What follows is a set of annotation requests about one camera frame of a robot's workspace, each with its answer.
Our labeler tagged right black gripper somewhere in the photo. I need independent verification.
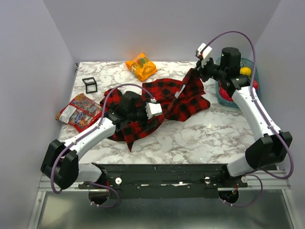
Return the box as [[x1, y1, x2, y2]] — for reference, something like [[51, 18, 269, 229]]
[[192, 54, 227, 83]]

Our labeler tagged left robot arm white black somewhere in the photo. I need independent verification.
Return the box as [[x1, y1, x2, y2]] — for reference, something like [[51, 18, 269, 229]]
[[41, 91, 156, 190]]

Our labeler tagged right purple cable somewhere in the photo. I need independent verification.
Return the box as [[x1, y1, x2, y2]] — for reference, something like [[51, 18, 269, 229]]
[[204, 30, 295, 207]]

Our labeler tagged teal plastic fruit bin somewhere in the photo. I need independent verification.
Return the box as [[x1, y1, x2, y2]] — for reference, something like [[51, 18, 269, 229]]
[[215, 57, 261, 108]]

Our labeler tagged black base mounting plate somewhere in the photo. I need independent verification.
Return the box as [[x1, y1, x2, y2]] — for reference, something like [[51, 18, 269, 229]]
[[78, 164, 278, 199]]

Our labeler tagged purple cable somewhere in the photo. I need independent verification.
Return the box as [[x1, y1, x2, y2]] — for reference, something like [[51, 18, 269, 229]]
[[51, 83, 155, 208], [204, 30, 295, 207]]

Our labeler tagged red toy dragon fruit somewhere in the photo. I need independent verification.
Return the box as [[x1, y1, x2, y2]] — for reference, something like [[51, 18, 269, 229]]
[[218, 85, 233, 102]]

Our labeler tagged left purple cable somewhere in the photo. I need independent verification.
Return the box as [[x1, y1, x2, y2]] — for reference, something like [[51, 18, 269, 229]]
[[51, 83, 155, 208]]

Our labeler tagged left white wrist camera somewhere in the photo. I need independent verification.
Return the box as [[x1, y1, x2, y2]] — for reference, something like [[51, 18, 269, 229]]
[[145, 103, 163, 120]]

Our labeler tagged red snack bag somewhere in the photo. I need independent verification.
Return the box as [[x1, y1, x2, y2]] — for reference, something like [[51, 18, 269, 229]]
[[55, 93, 102, 133]]

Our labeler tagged yellow toy lemon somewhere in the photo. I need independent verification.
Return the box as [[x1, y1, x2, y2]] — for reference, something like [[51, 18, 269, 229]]
[[240, 67, 252, 76]]

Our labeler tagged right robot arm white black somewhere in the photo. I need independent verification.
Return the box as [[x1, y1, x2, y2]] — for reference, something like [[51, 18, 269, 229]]
[[196, 43, 292, 187]]

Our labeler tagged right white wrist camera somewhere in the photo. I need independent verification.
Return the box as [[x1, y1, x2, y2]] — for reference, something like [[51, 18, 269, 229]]
[[195, 43, 212, 69]]

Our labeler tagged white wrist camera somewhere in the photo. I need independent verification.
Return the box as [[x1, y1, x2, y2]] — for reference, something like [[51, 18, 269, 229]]
[[195, 43, 212, 69], [145, 103, 163, 120]]

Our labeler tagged orange snack bag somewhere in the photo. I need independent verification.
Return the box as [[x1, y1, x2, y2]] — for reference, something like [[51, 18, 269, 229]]
[[125, 53, 157, 82]]

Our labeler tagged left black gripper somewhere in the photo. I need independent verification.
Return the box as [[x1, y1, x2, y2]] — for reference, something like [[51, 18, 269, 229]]
[[127, 99, 157, 133]]

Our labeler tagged red black plaid shirt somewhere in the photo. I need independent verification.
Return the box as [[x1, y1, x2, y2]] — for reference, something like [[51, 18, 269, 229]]
[[109, 68, 210, 151]]

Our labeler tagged aluminium rail frame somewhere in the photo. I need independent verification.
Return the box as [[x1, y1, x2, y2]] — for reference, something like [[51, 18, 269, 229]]
[[27, 170, 293, 229]]

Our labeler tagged red toy apple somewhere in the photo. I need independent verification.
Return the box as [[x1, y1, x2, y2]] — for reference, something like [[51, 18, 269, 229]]
[[253, 80, 259, 91]]

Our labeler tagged black square frame brooch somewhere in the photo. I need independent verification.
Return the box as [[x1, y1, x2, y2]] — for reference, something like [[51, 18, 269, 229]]
[[82, 77, 98, 94]]

